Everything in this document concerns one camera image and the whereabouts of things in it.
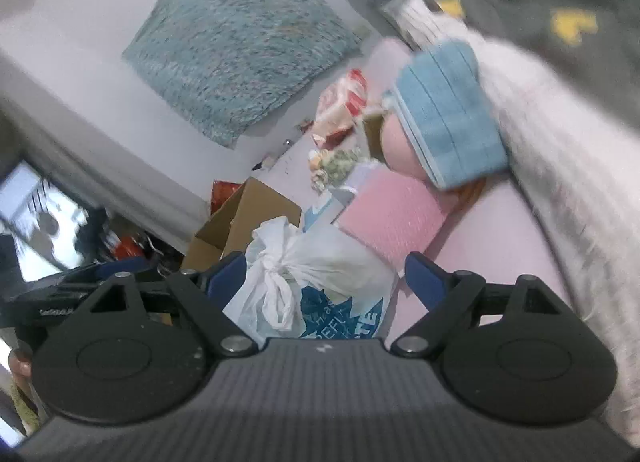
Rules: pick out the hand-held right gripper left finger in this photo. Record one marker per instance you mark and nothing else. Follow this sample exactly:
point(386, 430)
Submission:
point(227, 274)

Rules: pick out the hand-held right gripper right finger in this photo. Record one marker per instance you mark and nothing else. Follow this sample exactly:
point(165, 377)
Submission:
point(424, 274)

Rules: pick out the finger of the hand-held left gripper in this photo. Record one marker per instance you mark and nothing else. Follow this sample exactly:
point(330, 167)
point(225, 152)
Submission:
point(127, 263)

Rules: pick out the person's left hand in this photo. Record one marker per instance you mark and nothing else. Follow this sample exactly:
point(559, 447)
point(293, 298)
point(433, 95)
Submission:
point(20, 366)

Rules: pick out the orange packet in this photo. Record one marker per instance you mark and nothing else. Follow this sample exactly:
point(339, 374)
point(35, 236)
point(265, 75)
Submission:
point(127, 247)

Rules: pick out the brown cardboard box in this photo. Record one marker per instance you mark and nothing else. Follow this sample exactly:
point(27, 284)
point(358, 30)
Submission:
point(245, 222)

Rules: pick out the pink bubble mailer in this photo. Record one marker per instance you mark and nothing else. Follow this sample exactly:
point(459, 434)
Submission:
point(390, 222)

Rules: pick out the pink printed bed sheet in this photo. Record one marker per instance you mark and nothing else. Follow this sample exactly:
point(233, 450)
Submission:
point(490, 242)

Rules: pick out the red envelope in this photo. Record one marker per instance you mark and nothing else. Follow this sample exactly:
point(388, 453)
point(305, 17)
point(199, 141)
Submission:
point(225, 194)

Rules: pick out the window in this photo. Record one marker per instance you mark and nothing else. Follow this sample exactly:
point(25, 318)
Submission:
point(35, 212)

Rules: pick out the white plastic bag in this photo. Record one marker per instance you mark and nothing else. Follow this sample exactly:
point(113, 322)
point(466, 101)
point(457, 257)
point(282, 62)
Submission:
point(320, 262)

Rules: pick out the pink round cushion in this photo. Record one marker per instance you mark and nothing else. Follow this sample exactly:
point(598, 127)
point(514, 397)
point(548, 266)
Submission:
point(400, 152)

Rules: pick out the blue folded cloth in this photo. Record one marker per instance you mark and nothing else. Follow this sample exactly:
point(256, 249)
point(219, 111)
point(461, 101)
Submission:
point(445, 117)

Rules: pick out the white fluffy blanket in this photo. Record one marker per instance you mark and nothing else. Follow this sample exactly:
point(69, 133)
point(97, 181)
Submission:
point(565, 167)

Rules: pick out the red white wipes packet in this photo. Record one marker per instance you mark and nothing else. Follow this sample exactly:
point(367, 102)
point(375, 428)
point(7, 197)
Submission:
point(340, 107)

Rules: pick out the teal floral curtain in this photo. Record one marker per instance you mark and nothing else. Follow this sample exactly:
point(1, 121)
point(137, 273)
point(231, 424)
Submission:
point(235, 42)

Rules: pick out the white striped packet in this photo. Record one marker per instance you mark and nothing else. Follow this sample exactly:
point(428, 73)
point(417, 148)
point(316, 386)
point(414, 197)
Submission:
point(415, 17)

